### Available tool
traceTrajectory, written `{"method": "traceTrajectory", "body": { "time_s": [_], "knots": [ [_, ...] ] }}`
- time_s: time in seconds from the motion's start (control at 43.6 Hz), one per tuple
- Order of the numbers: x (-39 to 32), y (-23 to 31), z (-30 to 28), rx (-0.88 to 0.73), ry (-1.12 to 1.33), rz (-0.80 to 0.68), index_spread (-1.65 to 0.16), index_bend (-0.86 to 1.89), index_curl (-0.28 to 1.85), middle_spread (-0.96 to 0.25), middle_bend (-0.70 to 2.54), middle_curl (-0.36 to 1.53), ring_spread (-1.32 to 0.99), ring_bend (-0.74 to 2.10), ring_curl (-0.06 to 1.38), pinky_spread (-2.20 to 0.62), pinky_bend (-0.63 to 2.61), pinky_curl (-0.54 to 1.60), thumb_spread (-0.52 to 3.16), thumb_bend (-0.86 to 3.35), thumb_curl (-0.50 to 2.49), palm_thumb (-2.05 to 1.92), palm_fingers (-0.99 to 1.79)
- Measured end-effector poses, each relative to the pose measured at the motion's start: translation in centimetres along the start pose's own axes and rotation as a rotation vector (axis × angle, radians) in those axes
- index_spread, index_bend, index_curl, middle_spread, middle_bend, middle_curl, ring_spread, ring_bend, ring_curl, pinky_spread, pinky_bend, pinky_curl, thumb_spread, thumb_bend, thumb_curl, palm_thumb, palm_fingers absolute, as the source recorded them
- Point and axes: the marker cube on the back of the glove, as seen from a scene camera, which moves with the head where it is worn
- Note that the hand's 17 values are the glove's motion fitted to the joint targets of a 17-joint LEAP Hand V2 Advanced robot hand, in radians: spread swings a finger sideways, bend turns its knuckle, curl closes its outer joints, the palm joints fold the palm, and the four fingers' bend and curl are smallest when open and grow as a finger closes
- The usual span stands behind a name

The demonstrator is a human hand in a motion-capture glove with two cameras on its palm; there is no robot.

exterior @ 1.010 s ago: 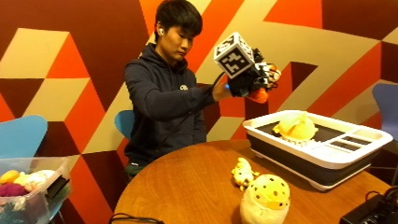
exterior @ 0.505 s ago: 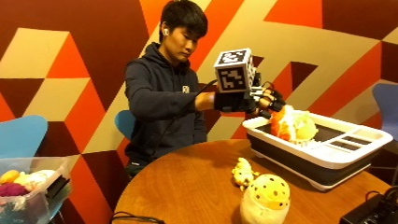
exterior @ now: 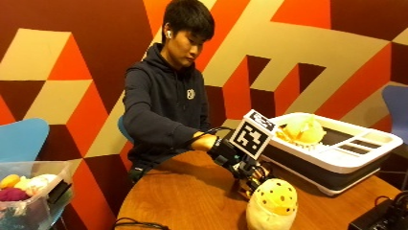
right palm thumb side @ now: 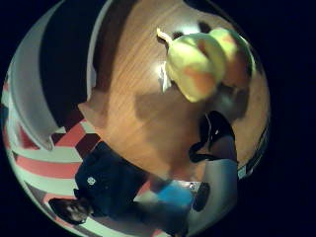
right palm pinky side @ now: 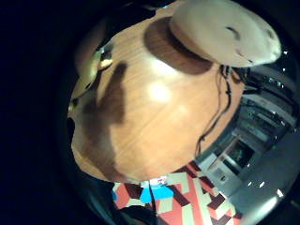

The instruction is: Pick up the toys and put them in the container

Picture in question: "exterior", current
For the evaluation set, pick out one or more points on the white earbud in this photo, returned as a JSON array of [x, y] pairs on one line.
[[168, 34]]

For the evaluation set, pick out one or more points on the light blue chair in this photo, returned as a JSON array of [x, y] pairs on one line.
[[22, 140]]

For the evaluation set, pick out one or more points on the purple blue chair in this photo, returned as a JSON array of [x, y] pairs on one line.
[[397, 108]]

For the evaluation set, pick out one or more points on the black device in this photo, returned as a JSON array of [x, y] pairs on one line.
[[381, 217]]

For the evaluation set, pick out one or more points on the purple plush toy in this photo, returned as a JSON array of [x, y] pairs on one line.
[[14, 194]]

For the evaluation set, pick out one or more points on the blue seat back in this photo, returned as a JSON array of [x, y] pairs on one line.
[[124, 129]]

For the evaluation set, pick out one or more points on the yellow round plush toy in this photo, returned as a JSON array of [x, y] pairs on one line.
[[10, 181]]

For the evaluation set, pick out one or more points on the white marker cube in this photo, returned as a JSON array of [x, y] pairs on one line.
[[253, 134]]

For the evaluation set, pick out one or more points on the clear plastic storage bin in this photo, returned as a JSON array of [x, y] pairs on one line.
[[33, 195]]

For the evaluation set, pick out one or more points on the the person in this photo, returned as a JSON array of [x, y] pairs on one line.
[[161, 105]]

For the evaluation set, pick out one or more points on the yellow spotted plush toy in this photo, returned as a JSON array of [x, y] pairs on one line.
[[272, 206]]

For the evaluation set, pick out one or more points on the white plush toy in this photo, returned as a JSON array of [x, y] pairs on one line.
[[38, 183]]

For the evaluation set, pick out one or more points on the white grey dish rack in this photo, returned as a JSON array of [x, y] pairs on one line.
[[340, 153]]

